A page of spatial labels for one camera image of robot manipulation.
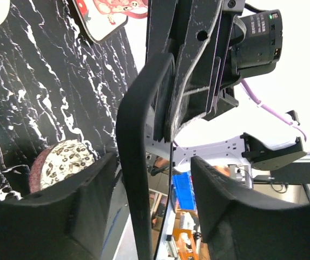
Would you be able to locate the black phone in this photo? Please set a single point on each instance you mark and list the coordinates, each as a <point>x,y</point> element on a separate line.
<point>130,134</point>

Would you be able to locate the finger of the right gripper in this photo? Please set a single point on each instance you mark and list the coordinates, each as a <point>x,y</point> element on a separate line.
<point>160,27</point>

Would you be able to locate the pink printed mug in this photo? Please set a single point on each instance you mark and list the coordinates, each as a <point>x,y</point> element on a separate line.
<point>126,7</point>

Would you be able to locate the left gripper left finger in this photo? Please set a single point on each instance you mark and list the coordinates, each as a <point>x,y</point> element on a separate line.
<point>65,221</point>

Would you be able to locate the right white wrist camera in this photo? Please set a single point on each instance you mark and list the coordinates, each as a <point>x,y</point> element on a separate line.
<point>233,6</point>

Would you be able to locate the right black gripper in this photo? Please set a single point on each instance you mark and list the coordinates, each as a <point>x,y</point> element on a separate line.
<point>254,49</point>

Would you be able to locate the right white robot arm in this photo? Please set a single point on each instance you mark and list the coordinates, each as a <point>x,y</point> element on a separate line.
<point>216,45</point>

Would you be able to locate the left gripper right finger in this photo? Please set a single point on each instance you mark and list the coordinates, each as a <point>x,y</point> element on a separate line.
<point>238,222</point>

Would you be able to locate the strawberry patterned tray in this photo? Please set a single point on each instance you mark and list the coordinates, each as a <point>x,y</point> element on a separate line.
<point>98,27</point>

